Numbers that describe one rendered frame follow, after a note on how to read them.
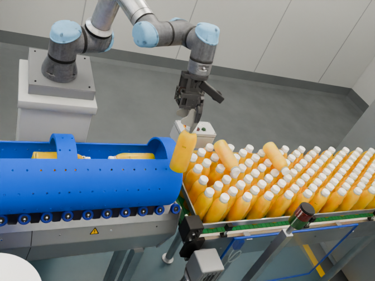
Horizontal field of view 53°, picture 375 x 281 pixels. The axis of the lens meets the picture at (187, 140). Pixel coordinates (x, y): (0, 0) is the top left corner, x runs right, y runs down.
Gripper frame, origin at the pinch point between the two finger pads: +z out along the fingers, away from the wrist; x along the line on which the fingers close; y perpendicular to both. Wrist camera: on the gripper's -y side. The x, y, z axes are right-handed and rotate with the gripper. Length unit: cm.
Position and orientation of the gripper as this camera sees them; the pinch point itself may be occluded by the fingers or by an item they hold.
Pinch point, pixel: (191, 126)
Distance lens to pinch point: 132.1
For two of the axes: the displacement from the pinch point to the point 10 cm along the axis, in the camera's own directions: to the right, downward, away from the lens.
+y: -9.4, -0.3, -3.4
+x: 2.7, 5.3, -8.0
